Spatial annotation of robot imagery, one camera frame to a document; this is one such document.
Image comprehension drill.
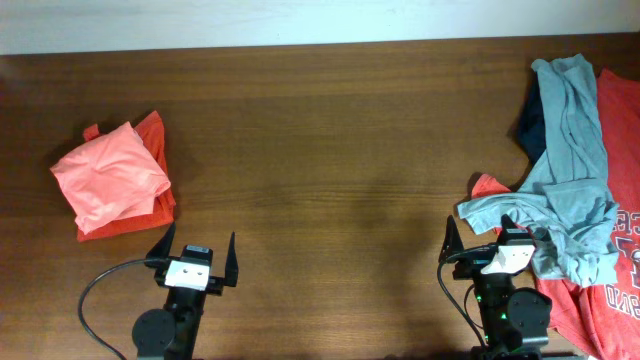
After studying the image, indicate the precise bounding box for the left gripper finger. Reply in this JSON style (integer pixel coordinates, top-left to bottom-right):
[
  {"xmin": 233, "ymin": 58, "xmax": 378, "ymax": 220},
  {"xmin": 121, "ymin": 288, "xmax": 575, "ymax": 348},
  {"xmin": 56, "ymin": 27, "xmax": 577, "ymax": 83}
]
[
  {"xmin": 224, "ymin": 232, "xmax": 239, "ymax": 287},
  {"xmin": 145, "ymin": 223, "xmax": 176, "ymax": 268}
]

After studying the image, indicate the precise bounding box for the grey t-shirt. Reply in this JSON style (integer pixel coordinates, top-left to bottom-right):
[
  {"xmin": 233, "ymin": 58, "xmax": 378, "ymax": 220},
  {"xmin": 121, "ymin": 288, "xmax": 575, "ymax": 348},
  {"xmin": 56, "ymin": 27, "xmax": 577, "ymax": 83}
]
[{"xmin": 457, "ymin": 55, "xmax": 618, "ymax": 287}]

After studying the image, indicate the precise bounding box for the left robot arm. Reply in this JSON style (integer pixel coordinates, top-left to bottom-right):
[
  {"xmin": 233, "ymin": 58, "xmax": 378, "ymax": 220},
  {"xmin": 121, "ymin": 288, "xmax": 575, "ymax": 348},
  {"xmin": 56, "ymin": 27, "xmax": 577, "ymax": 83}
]
[{"xmin": 132, "ymin": 224, "xmax": 239, "ymax": 360}]

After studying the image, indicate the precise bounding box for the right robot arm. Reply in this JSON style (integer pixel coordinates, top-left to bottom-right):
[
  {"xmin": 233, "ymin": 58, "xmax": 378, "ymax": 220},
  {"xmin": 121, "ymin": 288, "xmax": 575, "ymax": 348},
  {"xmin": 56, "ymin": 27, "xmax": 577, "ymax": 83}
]
[{"xmin": 436, "ymin": 215, "xmax": 552, "ymax": 360}]

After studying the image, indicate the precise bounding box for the folded salmon pink shirt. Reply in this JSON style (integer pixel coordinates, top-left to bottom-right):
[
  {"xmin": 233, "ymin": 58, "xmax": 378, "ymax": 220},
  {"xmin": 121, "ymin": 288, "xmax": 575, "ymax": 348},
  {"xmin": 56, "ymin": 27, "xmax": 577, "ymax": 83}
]
[{"xmin": 50, "ymin": 123, "xmax": 171, "ymax": 235}]

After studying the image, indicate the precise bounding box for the dark navy garment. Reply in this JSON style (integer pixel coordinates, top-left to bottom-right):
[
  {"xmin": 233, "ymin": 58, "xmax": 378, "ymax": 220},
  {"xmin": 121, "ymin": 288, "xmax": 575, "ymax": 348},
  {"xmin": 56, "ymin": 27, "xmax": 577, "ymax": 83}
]
[{"xmin": 516, "ymin": 77, "xmax": 546, "ymax": 164}]

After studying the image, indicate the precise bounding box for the red printed t-shirt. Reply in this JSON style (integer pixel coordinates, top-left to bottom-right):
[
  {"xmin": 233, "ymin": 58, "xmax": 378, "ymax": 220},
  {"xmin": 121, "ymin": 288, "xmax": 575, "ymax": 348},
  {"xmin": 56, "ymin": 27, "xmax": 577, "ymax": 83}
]
[{"xmin": 470, "ymin": 68, "xmax": 640, "ymax": 360}]

